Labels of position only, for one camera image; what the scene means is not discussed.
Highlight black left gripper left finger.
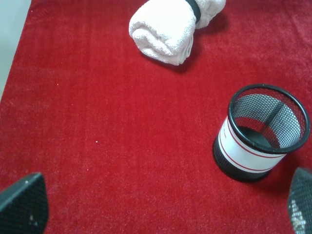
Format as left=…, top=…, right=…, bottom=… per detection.
left=0, top=172, right=49, bottom=234

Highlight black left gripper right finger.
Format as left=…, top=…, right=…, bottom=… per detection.
left=287, top=168, right=312, bottom=234

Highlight black mesh pen holder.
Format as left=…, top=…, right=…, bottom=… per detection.
left=213, top=84, right=311, bottom=182

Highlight red velvet table cloth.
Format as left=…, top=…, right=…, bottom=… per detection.
left=0, top=0, right=312, bottom=234

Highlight rolled white towel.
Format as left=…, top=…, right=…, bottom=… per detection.
left=129, top=0, right=226, bottom=66

